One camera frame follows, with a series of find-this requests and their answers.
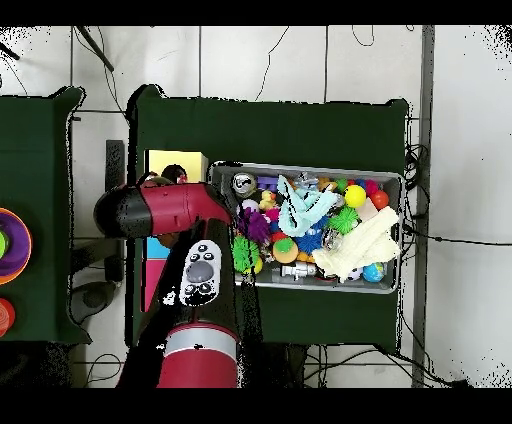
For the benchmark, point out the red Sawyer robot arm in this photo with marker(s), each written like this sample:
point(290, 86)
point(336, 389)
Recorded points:
point(180, 208)

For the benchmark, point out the wooden three-hole box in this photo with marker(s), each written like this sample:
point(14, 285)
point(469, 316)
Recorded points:
point(192, 160)

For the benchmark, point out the silver mesh bin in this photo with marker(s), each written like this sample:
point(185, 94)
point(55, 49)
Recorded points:
point(300, 284)

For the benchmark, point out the white baseball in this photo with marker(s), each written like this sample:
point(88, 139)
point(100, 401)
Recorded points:
point(250, 205)

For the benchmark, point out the purple spiky toy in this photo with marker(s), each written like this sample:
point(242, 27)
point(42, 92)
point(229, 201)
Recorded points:
point(256, 226)

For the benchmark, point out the yellow plush duck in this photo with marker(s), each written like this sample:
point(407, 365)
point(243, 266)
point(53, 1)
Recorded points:
point(267, 200)

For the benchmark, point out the silver drink can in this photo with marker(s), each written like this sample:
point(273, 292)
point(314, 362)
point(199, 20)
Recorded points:
point(244, 184)
point(339, 201)

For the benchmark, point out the green spiky ball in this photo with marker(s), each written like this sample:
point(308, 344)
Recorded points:
point(244, 254)

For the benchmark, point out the mint knitted cloth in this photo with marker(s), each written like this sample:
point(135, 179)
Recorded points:
point(300, 212)

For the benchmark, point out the dark green table cloth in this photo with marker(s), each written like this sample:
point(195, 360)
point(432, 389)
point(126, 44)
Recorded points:
point(280, 132)

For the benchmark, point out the yellow ball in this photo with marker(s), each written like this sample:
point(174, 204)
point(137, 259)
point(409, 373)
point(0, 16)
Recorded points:
point(354, 196)

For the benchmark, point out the cream knitted cloth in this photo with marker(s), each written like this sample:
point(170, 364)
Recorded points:
point(360, 244)

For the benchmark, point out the blue globe ball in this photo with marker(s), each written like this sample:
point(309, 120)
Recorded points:
point(374, 272)

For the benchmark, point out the black panel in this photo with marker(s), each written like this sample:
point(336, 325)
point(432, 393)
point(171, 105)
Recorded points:
point(114, 156)

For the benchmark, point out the grey stand base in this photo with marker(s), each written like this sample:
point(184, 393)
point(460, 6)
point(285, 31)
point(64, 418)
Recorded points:
point(94, 298)

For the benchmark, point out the dark green side-table cloth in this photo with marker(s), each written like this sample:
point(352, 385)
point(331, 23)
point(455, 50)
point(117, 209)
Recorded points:
point(32, 180)

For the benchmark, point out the long black rod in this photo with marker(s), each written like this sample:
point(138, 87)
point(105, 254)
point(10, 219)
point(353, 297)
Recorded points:
point(96, 49)

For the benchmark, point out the round plastic bowl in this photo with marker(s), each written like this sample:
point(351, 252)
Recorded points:
point(16, 248)

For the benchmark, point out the small green toy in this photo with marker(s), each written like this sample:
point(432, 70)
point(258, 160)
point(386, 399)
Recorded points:
point(2, 243)

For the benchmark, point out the red round bowl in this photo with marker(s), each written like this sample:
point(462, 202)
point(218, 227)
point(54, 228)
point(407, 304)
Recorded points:
point(4, 316)

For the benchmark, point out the short black rod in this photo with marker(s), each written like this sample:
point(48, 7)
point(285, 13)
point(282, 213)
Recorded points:
point(10, 52)

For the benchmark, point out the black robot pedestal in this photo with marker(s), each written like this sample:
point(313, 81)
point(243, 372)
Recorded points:
point(280, 366)

